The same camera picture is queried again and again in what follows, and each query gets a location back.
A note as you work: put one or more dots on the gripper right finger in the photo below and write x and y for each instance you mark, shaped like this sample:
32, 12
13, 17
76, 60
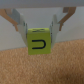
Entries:
60, 22

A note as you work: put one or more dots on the white cabinet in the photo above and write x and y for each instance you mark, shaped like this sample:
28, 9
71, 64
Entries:
41, 20

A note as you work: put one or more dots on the yellow block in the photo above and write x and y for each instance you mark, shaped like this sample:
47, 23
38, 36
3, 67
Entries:
39, 41

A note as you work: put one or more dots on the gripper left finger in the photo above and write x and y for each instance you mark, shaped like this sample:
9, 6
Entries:
18, 23

